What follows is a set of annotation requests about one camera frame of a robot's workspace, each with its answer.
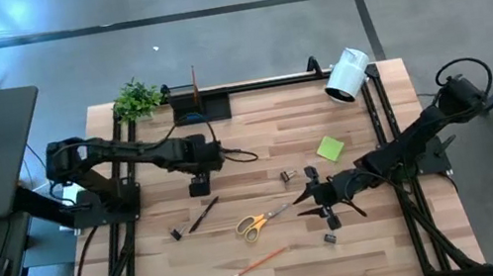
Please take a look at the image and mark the green sticky note pad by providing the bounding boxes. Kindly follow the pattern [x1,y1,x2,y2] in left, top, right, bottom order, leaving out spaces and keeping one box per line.
[313,132,348,166]

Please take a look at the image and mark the orange pencil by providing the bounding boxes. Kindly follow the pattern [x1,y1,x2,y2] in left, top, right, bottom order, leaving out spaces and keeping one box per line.
[227,244,295,276]

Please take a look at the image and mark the white power adapter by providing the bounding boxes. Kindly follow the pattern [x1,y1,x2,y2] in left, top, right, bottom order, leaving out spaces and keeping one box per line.
[59,181,85,205]

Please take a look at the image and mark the black pen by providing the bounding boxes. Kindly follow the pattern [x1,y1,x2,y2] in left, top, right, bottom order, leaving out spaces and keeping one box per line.
[182,195,226,235]

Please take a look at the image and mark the green plant in white pot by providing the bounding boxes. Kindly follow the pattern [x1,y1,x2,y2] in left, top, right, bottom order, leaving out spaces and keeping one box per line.
[107,72,169,128]

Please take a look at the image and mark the black mesh desk organizer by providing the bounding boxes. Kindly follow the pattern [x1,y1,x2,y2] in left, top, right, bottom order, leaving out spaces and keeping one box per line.
[165,77,234,130]

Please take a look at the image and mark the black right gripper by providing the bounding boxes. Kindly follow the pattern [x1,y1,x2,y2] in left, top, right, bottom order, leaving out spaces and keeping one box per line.
[287,158,358,237]

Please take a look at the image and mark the yellow-handled scissors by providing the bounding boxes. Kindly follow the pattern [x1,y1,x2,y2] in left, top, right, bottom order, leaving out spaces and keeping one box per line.
[231,201,297,247]

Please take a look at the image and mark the black aluminium table frame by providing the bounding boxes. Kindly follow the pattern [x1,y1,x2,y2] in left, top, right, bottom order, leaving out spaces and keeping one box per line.
[27,32,490,276]

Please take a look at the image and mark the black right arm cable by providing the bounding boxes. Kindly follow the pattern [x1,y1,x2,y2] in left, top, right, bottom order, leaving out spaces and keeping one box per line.
[431,52,493,107]

